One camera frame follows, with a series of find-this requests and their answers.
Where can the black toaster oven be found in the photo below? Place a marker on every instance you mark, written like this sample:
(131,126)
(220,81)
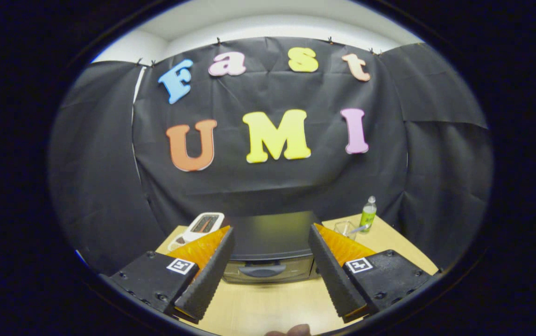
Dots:
(268,233)

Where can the white pop-up toaster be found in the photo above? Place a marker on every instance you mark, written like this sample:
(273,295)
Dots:
(204,224)

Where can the white divided seasoning dish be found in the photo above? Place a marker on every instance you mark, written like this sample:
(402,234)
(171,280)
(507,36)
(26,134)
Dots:
(176,243)

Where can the clear glass cup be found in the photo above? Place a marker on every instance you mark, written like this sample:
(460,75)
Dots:
(342,229)

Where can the black backdrop cloth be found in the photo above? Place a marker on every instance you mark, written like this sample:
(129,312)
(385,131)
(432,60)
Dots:
(268,186)

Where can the metal spoon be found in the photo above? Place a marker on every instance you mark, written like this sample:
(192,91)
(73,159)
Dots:
(360,228)

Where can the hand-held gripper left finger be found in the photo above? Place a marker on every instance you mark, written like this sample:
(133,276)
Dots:
(207,280)

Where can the clear bottle with green label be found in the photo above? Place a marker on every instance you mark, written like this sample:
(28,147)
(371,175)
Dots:
(368,215)

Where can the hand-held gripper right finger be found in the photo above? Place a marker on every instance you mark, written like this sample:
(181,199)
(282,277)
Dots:
(331,275)

